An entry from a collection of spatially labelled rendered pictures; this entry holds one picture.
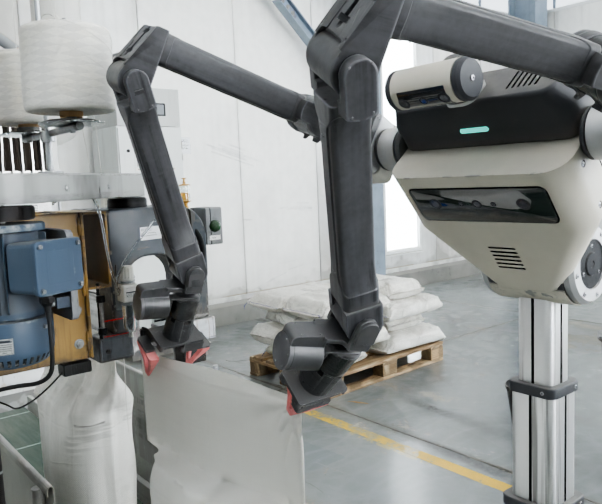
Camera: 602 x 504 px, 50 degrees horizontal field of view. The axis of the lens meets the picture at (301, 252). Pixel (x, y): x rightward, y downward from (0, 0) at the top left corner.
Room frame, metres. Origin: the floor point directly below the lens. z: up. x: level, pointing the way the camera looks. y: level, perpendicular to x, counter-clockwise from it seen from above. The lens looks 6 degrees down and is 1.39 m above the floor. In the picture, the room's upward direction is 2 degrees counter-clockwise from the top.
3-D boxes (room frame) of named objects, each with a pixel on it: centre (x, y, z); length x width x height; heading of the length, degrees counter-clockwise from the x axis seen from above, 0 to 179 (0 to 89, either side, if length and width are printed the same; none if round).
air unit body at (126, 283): (1.38, 0.37, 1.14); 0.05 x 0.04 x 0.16; 129
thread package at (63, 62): (1.23, 0.42, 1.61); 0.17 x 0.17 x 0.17
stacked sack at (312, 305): (4.30, -0.23, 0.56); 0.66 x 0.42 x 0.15; 129
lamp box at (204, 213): (1.59, 0.23, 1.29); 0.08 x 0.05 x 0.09; 39
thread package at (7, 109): (1.44, 0.58, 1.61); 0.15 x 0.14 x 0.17; 39
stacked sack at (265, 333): (4.60, 0.03, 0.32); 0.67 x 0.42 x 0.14; 133
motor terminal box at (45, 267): (1.09, 0.43, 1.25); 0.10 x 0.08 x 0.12; 154
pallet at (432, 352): (4.65, -0.32, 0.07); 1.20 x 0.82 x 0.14; 131
